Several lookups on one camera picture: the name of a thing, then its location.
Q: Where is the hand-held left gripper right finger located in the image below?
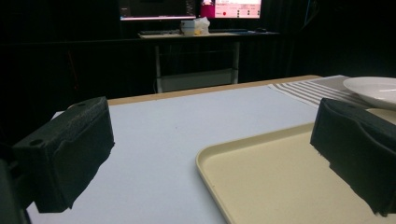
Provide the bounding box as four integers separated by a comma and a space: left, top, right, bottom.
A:
309, 97, 396, 217

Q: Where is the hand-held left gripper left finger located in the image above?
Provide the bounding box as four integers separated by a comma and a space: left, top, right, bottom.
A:
11, 95, 116, 214

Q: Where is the white plate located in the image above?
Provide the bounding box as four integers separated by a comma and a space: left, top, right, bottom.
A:
343, 76, 396, 111

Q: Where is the striped grey placemat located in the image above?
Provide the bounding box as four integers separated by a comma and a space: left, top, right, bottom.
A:
268, 74, 376, 109

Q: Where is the beige plastic tray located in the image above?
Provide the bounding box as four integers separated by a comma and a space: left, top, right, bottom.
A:
195, 107, 396, 224

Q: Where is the black keyboard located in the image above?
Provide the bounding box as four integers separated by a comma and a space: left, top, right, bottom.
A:
138, 29, 181, 35

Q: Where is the background desk with metal legs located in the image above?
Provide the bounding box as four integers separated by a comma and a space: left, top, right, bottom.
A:
137, 30, 281, 94

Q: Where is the dark computer monitor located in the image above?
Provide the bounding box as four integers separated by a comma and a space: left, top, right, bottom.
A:
119, 0, 197, 21

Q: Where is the bright pink-screen monitor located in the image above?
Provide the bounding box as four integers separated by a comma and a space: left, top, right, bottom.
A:
200, 0, 262, 20

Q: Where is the white plastic bag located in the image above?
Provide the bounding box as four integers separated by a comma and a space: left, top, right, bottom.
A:
193, 16, 211, 35

